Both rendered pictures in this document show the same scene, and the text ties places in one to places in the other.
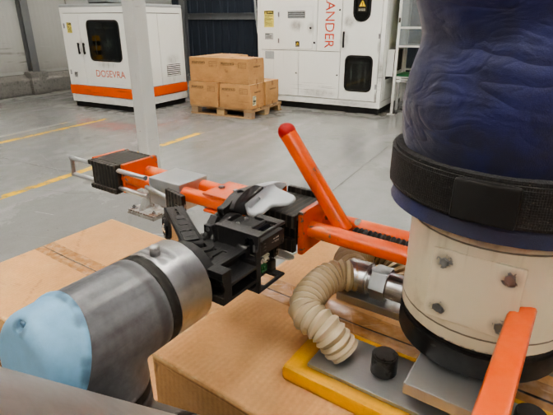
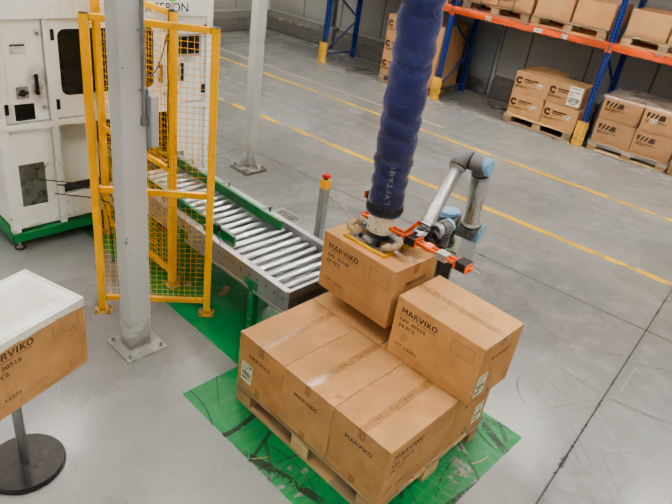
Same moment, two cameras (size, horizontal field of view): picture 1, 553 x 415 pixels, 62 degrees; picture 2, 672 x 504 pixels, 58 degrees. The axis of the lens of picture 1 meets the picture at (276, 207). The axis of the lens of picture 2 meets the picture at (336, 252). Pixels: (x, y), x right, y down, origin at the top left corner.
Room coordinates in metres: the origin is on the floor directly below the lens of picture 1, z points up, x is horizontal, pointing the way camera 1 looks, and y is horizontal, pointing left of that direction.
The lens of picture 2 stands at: (3.76, -0.13, 2.83)
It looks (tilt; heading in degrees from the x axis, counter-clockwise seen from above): 30 degrees down; 186
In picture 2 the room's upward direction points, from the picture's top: 9 degrees clockwise
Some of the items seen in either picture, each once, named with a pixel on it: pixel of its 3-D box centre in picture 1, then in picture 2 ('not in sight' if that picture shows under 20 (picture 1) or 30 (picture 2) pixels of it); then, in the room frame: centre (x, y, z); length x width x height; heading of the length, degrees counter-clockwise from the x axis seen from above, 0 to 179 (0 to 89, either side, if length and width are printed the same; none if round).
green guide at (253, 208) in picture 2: not in sight; (224, 187); (-0.85, -1.65, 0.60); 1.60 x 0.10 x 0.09; 56
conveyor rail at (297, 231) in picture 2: not in sight; (254, 212); (-0.70, -1.33, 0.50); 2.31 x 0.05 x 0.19; 56
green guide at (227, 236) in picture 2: not in sight; (169, 200); (-0.41, -1.95, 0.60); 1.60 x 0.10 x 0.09; 56
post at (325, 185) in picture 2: not in sight; (318, 236); (-0.51, -0.74, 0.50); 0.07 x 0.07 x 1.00; 56
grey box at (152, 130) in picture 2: not in sight; (146, 117); (0.56, -1.67, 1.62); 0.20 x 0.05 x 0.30; 56
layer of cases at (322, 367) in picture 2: not in sight; (363, 376); (0.86, -0.15, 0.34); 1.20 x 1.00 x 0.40; 56
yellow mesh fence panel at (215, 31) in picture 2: not in sight; (153, 184); (0.26, -1.78, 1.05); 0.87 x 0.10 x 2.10; 108
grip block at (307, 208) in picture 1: (291, 216); (413, 239); (0.57, -0.02, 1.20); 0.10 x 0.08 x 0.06; 146
